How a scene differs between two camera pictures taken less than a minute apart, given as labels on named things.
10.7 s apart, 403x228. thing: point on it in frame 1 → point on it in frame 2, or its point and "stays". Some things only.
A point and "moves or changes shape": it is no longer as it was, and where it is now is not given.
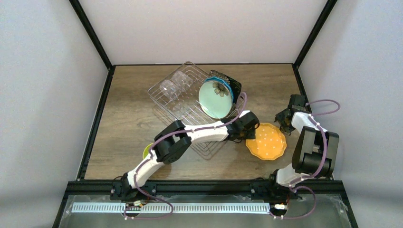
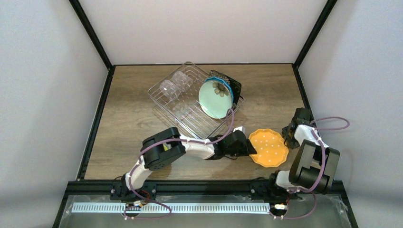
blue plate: (223, 82) stays
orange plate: (270, 143) moves or changes shape
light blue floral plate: (215, 99) stays
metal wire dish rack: (176, 98) stays
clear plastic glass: (170, 90) stays
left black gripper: (238, 134) → (244, 146)
